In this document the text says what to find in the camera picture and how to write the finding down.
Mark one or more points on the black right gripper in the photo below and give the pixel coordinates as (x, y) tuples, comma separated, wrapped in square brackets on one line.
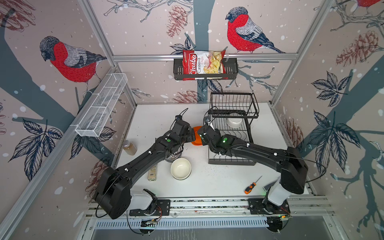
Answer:
[(216, 133)]

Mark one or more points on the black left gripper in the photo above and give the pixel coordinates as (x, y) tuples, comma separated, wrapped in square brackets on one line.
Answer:
[(191, 135)]

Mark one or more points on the orange plastic bowl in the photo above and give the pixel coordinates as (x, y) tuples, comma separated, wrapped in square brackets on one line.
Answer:
[(198, 140)]

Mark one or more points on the white plastic bowl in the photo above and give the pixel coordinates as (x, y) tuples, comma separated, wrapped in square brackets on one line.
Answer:
[(234, 123)]

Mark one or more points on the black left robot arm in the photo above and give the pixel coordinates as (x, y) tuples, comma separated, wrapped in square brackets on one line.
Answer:
[(113, 193)]

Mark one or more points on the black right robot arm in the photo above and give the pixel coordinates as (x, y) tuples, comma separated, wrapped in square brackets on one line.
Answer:
[(288, 163)]

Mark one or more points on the patterned ceramic bowl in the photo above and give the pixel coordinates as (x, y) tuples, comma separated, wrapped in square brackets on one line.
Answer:
[(176, 155)]

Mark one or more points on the cream ceramic bowl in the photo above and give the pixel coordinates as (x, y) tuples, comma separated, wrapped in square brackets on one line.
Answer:
[(181, 169)]

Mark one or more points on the small beige bottle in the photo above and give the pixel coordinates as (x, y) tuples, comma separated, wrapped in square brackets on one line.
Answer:
[(152, 174)]

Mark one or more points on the glass jar with amber contents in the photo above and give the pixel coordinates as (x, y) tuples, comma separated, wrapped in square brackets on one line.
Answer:
[(129, 147)]

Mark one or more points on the red cassava chips bag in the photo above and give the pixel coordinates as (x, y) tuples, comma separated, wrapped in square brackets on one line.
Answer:
[(203, 62)]

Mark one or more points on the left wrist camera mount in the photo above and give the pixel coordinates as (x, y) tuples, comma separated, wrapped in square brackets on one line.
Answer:
[(178, 118)]

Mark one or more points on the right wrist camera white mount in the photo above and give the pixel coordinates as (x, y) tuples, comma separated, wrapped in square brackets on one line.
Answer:
[(208, 121)]

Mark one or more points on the black wire dish rack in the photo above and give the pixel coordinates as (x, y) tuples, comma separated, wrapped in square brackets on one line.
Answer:
[(232, 114)]

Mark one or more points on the orange handled screwdriver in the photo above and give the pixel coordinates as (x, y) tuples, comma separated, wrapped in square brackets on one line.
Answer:
[(251, 186)]

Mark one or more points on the black wall basket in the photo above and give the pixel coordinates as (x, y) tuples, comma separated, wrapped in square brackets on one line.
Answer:
[(230, 67)]

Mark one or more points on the white wire wall shelf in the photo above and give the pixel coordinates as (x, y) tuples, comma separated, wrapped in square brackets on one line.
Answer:
[(96, 112)]

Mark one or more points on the aluminium frame corner post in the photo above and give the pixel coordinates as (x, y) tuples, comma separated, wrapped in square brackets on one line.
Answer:
[(99, 34)]

